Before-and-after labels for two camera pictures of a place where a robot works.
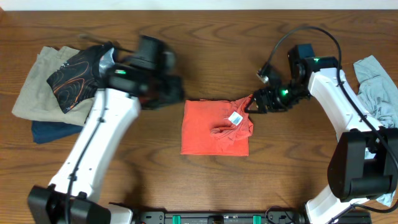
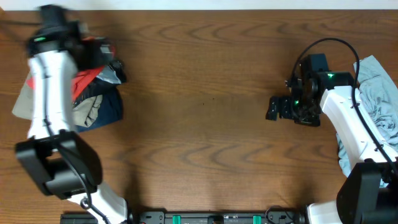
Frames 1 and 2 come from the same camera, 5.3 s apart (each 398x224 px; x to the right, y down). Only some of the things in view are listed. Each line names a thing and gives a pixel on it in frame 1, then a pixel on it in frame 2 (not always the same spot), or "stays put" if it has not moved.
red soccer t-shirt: [216, 127] to [79, 79]
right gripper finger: [252, 111] to [273, 109]
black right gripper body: [281, 98] to [301, 111]
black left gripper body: [166, 92] to [97, 54]
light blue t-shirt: [378, 100] stays put
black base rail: [240, 217] stays put
